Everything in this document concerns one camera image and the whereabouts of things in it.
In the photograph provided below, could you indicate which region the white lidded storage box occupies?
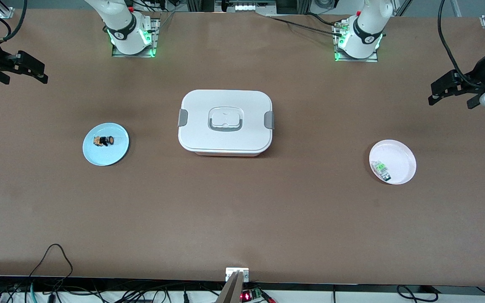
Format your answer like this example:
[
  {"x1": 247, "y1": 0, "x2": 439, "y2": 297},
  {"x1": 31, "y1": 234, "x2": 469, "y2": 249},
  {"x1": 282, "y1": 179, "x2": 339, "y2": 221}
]
[{"x1": 178, "y1": 89, "x2": 275, "y2": 157}]

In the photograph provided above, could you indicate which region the pale pink round plate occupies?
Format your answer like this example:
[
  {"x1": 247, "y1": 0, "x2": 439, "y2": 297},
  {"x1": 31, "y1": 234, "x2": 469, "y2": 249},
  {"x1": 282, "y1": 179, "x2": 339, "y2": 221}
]
[{"x1": 369, "y1": 139, "x2": 417, "y2": 185}]

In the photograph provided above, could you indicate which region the light blue round plate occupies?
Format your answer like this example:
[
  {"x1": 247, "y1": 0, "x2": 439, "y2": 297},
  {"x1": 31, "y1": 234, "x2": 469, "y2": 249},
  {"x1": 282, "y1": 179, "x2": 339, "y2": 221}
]
[{"x1": 83, "y1": 122, "x2": 130, "y2": 166}]

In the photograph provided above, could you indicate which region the white power strip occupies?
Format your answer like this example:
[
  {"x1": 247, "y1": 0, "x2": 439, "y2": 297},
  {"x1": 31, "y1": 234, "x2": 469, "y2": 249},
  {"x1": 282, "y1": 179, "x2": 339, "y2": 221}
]
[{"x1": 234, "y1": 3, "x2": 275, "y2": 11}]

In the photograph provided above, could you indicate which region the red lit electronics module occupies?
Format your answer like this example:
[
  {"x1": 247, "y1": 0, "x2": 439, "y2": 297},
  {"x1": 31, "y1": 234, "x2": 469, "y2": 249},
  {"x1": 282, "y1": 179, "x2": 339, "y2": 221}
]
[{"x1": 241, "y1": 288, "x2": 265, "y2": 302}]

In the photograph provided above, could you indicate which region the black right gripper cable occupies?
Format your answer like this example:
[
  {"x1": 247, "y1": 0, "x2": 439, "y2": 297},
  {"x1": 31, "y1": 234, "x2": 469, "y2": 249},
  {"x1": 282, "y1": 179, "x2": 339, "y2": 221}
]
[{"x1": 0, "y1": 0, "x2": 28, "y2": 43}]

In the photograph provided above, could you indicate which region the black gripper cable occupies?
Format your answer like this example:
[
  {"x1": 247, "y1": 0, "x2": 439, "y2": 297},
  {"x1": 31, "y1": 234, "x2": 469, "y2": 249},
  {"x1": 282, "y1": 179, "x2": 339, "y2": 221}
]
[
  {"x1": 437, "y1": 0, "x2": 481, "y2": 89},
  {"x1": 0, "y1": 0, "x2": 28, "y2": 43}
]

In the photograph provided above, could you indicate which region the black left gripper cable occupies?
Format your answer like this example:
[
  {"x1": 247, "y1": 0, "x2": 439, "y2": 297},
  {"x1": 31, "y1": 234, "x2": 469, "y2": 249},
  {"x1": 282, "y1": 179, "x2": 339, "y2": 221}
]
[{"x1": 437, "y1": 0, "x2": 481, "y2": 89}]

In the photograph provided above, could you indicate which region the green push button switch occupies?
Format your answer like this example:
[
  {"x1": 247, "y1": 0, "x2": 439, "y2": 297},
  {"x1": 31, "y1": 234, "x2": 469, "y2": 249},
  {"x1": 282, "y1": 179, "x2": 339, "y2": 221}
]
[{"x1": 371, "y1": 160, "x2": 392, "y2": 182}]

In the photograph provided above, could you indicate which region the black braided base cable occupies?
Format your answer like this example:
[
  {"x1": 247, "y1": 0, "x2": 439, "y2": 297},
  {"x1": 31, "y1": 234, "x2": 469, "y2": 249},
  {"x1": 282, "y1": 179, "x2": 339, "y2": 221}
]
[{"x1": 264, "y1": 15, "x2": 345, "y2": 36}]

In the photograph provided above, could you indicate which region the thin black looped cable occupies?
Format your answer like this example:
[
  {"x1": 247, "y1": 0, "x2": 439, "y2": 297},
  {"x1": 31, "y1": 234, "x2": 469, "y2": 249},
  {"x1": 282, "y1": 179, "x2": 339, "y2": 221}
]
[{"x1": 28, "y1": 243, "x2": 75, "y2": 280}]

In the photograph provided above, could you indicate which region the black coiled cable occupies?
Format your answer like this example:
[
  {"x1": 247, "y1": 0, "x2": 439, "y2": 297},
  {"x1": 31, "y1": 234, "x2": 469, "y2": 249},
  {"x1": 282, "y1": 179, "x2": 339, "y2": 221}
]
[{"x1": 396, "y1": 285, "x2": 437, "y2": 303}]

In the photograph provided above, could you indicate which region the white mount bracket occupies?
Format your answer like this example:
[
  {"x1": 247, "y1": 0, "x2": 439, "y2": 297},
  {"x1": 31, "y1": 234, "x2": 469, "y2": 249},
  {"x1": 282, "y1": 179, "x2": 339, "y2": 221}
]
[{"x1": 226, "y1": 268, "x2": 250, "y2": 282}]

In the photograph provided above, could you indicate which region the grey camera mount bar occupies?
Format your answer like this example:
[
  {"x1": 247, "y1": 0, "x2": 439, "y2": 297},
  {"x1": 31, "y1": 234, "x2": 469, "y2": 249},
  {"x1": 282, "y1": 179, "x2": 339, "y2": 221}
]
[{"x1": 216, "y1": 271, "x2": 245, "y2": 303}]

